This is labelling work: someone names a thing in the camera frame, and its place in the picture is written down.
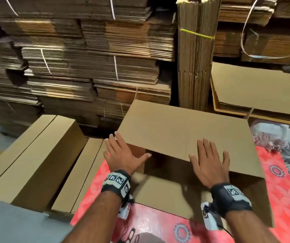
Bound person's right hand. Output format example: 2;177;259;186
188;138;231;189

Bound person's left hand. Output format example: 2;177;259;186
103;131;152;176

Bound large cardboard box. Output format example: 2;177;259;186
117;100;273;228
0;115;88;213
210;61;290;119

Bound yellow-tied cardboard bundle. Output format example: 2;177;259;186
177;0;222;110

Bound wall of cardboard stacks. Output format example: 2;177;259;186
0;0;290;135

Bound person's left forearm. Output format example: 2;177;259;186
63;192;121;243

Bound person's right forearm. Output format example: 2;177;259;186
226;210;280;243

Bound red patterned table cloth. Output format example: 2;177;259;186
70;145;290;243

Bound white woven sack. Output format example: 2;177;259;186
250;120;290;183

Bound black left wrist strap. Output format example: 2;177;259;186
100;169;133;205

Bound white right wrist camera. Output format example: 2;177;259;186
201;201;223;231

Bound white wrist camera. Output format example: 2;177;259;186
117;200;133;221
201;201;223;231

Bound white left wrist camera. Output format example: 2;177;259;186
117;200;133;221

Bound white plastic strap loop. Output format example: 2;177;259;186
240;0;290;60

